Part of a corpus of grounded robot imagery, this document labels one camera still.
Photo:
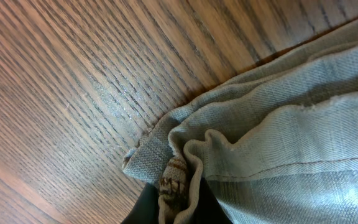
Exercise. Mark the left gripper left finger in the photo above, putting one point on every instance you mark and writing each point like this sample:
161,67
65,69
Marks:
146,209

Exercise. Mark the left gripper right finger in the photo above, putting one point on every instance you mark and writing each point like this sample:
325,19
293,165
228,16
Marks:
208,210

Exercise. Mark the light blue denim shorts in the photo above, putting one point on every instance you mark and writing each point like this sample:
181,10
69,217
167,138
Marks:
276,144

